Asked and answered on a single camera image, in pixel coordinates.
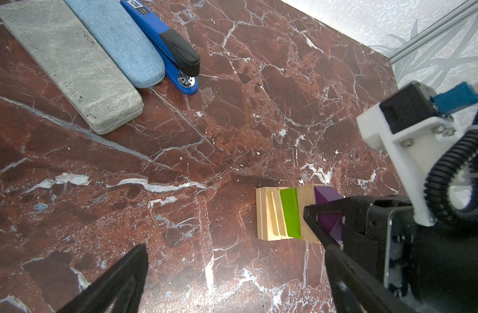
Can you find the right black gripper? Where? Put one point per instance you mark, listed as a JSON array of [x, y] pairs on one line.
[[379, 234]]

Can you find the green block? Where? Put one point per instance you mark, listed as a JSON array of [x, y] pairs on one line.
[[289, 201]]

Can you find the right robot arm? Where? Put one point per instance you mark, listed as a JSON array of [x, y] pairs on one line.
[[448, 271]]

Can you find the light blue oval case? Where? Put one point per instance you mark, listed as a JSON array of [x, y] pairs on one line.
[[122, 39]]

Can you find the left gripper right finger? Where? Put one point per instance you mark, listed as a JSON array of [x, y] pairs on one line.
[[354, 289]]

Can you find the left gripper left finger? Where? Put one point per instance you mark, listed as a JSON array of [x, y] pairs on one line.
[[120, 288]]

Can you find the blue black tool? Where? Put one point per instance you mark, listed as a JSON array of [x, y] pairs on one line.
[[182, 62]]

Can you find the grey sponge block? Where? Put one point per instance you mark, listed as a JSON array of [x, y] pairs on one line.
[[74, 61]]

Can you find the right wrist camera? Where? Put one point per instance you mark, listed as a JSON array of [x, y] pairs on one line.
[[415, 127]]

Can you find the purple block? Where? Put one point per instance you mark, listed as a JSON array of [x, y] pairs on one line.
[[330, 222]]

